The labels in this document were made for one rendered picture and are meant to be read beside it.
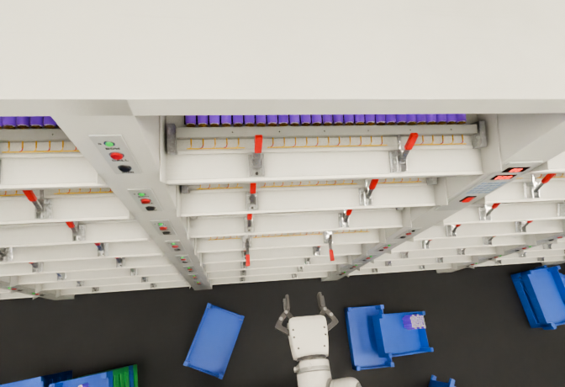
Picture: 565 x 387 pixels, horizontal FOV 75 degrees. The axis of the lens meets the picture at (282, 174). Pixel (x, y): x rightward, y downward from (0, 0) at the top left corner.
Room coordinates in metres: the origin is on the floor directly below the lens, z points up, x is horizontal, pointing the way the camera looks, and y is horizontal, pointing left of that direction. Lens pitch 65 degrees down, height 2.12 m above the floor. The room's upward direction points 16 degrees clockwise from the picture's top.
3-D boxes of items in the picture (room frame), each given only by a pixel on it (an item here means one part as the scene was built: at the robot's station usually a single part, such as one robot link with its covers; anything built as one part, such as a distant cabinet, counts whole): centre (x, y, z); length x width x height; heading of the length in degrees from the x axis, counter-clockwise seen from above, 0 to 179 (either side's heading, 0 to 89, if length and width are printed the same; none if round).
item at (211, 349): (-0.03, 0.09, 0.04); 0.30 x 0.20 x 0.08; 176
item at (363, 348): (0.19, -0.68, 0.04); 0.30 x 0.20 x 0.08; 20
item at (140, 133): (0.28, 0.27, 0.88); 0.20 x 0.09 x 1.75; 20
